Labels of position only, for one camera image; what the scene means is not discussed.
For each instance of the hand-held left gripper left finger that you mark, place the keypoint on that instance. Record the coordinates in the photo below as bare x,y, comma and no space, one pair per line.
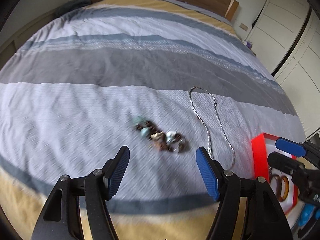
117,175

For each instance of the dark bedside table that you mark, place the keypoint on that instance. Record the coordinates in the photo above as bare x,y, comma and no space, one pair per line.
250,47

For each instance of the striped bed blanket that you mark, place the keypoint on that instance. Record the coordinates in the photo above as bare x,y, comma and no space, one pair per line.
100,67

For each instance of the wooden bedside shelf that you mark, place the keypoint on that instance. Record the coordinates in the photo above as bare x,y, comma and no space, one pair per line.
22,35

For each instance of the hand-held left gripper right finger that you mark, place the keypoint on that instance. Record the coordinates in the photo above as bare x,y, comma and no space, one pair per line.
207,175

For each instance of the orange bangle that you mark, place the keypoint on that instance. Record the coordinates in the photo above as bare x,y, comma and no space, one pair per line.
287,188

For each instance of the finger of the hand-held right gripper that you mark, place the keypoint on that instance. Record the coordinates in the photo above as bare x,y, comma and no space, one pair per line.
291,146
285,163

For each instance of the wall switch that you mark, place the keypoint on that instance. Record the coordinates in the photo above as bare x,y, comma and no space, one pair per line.
243,26

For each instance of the brown bangle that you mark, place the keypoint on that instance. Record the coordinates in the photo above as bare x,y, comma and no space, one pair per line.
277,187

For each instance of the dark blue cloth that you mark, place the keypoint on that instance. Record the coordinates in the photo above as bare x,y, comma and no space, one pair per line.
72,6

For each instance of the person's right hand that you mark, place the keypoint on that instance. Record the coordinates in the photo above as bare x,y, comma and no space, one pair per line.
306,215

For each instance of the red jewelry box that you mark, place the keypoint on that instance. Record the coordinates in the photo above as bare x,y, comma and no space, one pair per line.
258,155

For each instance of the white wardrobe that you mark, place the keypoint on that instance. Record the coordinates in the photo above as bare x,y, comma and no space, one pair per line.
292,30

